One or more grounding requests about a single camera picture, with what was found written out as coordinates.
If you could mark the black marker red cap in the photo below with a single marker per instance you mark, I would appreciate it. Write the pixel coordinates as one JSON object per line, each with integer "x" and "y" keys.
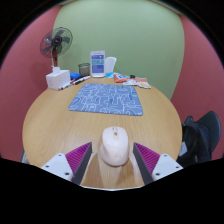
{"x": 66, "y": 85}
{"x": 82, "y": 80}

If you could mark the black standing fan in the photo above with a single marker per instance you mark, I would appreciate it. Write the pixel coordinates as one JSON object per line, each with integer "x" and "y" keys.
{"x": 56, "y": 41}

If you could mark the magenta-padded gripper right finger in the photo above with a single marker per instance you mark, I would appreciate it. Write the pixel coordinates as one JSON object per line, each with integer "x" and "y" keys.
{"x": 165, "y": 165}

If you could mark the blue small box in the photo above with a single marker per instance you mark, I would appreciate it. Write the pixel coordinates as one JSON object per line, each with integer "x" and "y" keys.
{"x": 75, "y": 76}

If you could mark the light blue snack packet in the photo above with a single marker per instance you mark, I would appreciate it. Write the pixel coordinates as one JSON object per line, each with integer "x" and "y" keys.
{"x": 110, "y": 75}

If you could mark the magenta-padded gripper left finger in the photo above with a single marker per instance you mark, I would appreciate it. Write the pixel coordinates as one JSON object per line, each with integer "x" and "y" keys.
{"x": 56, "y": 165}

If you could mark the orange white snack packet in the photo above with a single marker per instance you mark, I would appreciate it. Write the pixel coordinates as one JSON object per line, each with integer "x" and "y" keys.
{"x": 143, "y": 83}

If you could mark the dark mesh pen cup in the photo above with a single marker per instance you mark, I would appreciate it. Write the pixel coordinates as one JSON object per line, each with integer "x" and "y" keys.
{"x": 84, "y": 70}

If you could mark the cream computer mouse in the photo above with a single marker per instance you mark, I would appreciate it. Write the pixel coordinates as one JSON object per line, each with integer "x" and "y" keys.
{"x": 114, "y": 145}

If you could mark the white tissue box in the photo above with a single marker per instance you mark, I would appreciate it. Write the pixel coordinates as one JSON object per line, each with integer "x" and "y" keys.
{"x": 58, "y": 79}

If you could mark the small black object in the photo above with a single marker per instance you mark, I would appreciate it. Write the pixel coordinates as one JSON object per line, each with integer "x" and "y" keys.
{"x": 132, "y": 76}

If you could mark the black office chair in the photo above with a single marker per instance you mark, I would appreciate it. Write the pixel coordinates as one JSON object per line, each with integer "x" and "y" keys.
{"x": 213, "y": 128}

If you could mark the blue patterned mouse pad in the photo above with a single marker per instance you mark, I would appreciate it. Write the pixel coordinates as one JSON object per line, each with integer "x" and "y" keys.
{"x": 106, "y": 99}

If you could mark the black bag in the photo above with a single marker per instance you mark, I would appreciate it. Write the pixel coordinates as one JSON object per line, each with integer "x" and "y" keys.
{"x": 193, "y": 143}

